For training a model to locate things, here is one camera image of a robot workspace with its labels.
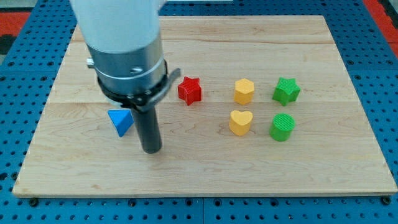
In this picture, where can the yellow hexagon block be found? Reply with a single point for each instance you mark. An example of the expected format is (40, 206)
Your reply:
(243, 91)

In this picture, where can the red star block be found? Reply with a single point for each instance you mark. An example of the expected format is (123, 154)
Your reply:
(190, 90)

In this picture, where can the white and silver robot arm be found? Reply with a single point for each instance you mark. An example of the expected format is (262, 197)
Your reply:
(124, 41)

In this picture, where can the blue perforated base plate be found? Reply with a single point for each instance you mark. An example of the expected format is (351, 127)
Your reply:
(31, 66)

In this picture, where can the green circle block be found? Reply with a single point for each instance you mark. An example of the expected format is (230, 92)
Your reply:
(282, 126)

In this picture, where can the green star block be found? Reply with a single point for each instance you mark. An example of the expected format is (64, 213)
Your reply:
(286, 91)

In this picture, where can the blue triangle block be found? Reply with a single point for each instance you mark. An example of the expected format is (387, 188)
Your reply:
(122, 120)

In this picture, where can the light wooden board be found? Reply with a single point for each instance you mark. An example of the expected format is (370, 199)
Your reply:
(332, 151)

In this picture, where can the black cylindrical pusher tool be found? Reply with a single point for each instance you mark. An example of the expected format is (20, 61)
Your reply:
(148, 130)

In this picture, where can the yellow heart block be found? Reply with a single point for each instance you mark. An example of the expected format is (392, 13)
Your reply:
(240, 122)

